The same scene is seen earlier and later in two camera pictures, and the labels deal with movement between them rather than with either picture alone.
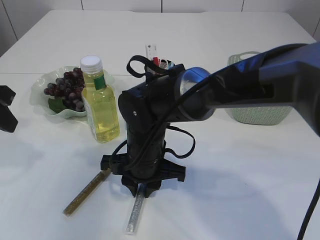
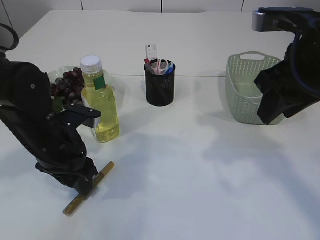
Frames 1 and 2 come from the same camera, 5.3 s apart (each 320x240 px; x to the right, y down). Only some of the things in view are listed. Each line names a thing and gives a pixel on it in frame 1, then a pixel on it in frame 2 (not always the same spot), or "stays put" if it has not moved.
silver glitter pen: x=131 y=226 -> x=148 y=66
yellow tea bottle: x=99 y=100 stays put
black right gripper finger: x=131 y=183 -> x=270 y=107
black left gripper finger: x=8 y=121 -> x=84 y=184
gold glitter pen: x=86 y=192 stays put
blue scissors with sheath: x=170 y=65 stays put
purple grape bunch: x=70 y=88 stays put
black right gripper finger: x=150 y=187 -> x=292 y=106
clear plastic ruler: x=151 y=51 stays put
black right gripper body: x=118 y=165 -> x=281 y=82
